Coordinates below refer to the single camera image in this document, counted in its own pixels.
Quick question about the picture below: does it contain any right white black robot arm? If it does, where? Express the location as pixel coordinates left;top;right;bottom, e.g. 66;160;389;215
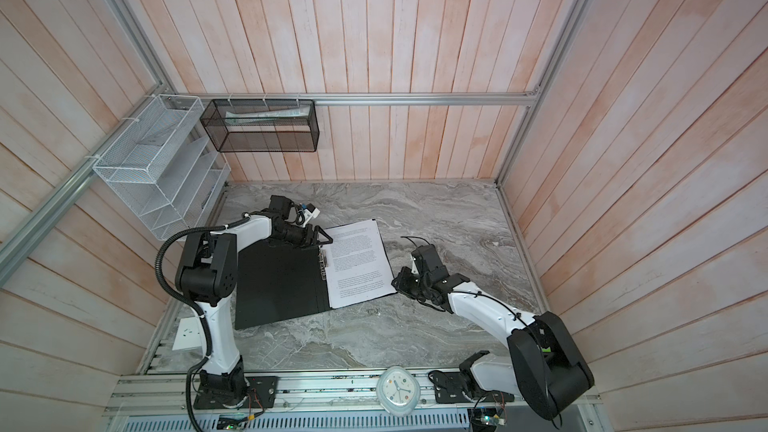
392;267;595;420

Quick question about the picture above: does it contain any black mesh wall basket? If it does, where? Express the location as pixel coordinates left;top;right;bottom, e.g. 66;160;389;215
201;98;320;153

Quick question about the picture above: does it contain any blue black file folder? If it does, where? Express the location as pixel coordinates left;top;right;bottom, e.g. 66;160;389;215
234;239;333;330

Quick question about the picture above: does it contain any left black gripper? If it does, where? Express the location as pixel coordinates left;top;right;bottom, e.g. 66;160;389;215
272;223;333;250

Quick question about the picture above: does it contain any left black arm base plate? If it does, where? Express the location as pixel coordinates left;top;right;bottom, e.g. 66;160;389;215
192;376;279;410

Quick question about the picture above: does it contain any white printed paper stack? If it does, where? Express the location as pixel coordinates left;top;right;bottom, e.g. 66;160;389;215
321;219;395;309

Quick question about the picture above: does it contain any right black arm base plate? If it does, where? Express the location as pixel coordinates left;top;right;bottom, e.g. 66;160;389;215
427;370;515;404

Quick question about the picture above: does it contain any black corrugated cable conduit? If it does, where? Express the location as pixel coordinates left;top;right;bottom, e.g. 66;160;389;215
154;215;253;432

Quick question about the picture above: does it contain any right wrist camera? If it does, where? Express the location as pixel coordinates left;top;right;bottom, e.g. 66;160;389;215
411;244;449;282

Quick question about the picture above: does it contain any aluminium front rail frame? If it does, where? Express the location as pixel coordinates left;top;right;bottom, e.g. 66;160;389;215
103;368;612;431

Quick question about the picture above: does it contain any white wall socket plate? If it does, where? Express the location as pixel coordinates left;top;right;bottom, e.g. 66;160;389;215
172;317;204;351

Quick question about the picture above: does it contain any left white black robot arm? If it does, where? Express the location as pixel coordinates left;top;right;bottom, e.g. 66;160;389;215
162;195;325;408

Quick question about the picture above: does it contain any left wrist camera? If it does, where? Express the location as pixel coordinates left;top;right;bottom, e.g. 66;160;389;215
294;203;320;227

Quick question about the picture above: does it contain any white round clock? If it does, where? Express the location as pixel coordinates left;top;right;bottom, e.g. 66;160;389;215
375;366;421;417

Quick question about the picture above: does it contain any white wire mesh shelf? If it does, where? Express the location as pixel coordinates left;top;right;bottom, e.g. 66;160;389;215
94;95;230;241

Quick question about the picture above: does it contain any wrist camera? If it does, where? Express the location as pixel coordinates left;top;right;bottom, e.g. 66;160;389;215
294;203;320;227
411;244;449;282

